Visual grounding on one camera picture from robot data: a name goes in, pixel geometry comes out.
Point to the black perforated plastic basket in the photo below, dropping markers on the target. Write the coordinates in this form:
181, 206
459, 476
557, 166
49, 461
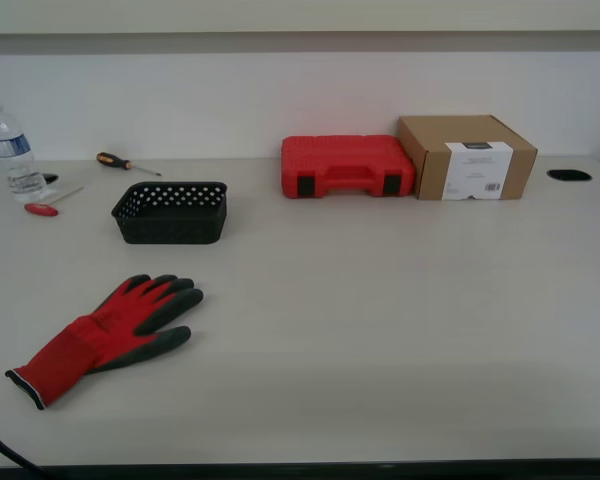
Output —
172, 230

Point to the red and black work glove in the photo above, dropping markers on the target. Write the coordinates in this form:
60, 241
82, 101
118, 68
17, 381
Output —
80, 345

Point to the red plastic tool case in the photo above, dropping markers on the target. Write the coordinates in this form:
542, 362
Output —
345, 155

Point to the brown cardboard box white label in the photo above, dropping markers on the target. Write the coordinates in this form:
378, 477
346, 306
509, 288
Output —
432, 170

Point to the orange and black screwdriver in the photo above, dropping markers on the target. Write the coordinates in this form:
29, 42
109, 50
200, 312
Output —
111, 160

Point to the large black table grommet hole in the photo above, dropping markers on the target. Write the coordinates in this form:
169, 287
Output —
569, 175

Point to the clear plastic water bottle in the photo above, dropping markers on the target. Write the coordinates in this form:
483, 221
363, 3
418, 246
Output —
15, 160

